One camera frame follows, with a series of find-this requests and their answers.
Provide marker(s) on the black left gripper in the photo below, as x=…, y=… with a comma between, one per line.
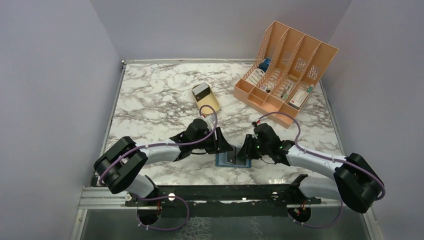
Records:
x=221, y=144

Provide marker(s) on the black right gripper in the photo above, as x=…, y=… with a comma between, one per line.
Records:
x=246, y=150

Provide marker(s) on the blue card holder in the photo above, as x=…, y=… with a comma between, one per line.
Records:
x=220, y=159

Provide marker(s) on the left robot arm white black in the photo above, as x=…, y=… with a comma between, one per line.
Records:
x=119, y=167

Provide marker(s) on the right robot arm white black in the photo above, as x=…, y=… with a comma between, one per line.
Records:
x=347, y=178

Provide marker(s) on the stack of cards in tray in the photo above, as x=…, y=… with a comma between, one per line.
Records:
x=200, y=91

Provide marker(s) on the beige oval tray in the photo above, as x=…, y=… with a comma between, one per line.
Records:
x=210, y=100

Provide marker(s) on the small items in organizer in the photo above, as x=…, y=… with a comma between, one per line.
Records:
x=267, y=87

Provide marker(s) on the red white medicine box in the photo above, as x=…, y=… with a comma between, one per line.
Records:
x=298, y=98

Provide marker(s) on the white box in organizer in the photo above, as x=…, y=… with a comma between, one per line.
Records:
x=255, y=76

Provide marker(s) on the blue bottle in organizer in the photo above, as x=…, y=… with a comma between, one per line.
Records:
x=264, y=65

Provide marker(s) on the orange file organizer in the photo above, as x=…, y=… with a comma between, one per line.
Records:
x=298, y=61

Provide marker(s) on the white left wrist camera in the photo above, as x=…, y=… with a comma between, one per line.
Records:
x=210, y=121

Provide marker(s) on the black mounting rail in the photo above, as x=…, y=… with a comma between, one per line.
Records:
x=216, y=201

